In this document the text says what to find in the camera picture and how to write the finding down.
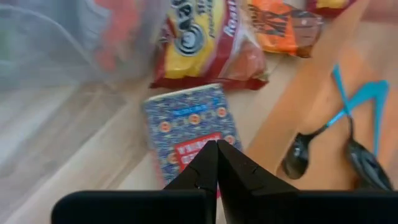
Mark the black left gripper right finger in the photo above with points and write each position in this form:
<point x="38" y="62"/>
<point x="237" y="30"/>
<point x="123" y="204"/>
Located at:
<point x="280" y="208"/>

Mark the red and yellow ramen packet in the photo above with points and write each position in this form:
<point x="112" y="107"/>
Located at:
<point x="192" y="62"/>

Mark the clear plastic container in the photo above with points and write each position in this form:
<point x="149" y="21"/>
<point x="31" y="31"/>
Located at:
<point x="46" y="46"/>

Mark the patterned red blue tea box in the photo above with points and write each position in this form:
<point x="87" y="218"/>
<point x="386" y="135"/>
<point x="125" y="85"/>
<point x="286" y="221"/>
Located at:
<point x="186" y="124"/>

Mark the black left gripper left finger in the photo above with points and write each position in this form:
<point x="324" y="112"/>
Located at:
<point x="140" y="208"/>

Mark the orange and black snack packet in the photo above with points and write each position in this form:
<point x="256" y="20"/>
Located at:
<point x="280" y="34"/>

